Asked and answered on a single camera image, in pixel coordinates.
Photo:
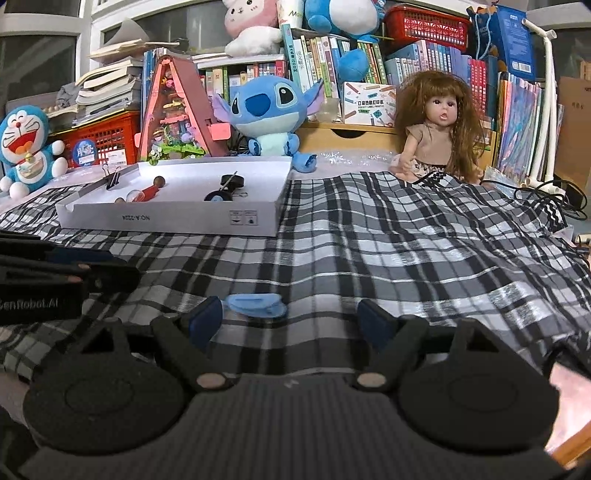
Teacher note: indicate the row of colourful thin books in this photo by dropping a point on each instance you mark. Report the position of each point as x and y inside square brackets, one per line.
[521, 124]

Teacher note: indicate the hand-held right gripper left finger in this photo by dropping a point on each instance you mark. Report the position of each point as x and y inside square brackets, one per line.
[205, 323]

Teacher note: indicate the light blue plastic clip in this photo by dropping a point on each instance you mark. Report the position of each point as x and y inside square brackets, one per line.
[256, 306]

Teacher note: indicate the thin blue upright books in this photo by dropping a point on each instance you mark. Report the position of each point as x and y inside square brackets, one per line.
[151, 69]

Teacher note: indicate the red plastic basket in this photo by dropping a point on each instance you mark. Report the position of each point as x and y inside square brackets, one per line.
[429, 27]

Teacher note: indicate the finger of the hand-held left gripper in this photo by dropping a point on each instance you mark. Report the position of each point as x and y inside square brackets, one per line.
[106, 279]
[69, 255]

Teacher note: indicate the blue alien plush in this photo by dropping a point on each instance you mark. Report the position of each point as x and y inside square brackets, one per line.
[270, 110]

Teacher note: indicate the blue paper bag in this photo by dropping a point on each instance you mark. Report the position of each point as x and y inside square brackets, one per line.
[505, 41]

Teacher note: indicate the wooden drawer box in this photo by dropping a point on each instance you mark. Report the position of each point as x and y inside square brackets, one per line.
[351, 138]

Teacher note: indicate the white pipe frame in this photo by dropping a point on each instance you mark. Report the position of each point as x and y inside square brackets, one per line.
[547, 92]

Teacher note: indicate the brown haired doll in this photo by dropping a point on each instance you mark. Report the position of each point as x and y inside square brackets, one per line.
[436, 124]

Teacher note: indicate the white paper cup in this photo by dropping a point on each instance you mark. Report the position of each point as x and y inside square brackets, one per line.
[291, 14]

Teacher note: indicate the clear glass marble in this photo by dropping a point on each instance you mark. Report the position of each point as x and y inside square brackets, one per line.
[135, 196]

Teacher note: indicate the stack of lying books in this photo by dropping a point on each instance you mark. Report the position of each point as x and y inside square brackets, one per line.
[111, 87]

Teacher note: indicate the brown cardboard box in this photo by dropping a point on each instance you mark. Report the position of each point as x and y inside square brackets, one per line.
[575, 129]

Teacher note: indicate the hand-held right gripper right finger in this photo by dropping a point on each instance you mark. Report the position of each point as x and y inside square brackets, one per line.
[376, 323]

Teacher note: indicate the grey folded cloth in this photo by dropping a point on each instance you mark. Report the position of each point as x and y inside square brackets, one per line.
[68, 94]

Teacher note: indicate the pink bunny plush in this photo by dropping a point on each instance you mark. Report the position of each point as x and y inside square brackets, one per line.
[249, 23]

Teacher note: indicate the white cardboard box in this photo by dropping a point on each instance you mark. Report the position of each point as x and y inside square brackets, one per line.
[184, 217]

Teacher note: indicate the dark blue round disc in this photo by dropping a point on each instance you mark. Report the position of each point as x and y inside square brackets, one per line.
[217, 196]

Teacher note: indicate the white label printer box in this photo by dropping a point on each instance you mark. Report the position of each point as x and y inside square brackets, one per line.
[367, 104]

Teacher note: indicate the pink triangular miniature house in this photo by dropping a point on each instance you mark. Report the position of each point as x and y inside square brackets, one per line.
[180, 115]

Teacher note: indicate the red plastic crate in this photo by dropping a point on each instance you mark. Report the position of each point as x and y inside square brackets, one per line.
[106, 138]

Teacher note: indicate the row of small upright books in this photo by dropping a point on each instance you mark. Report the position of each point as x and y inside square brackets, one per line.
[240, 76]

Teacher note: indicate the black white plaid cloth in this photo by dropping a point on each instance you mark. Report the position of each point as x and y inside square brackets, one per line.
[392, 254]

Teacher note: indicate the row of pale blue books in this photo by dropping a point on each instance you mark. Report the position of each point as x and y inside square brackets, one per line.
[438, 62]

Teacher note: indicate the small red peg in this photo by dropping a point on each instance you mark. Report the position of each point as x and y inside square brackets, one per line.
[148, 191]

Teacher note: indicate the blue robot cat plush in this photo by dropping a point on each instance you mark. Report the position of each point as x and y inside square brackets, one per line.
[27, 147]

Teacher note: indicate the blue penguin plush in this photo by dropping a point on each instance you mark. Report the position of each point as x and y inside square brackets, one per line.
[341, 23]

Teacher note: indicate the black round disc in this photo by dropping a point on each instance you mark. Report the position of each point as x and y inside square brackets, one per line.
[232, 181]

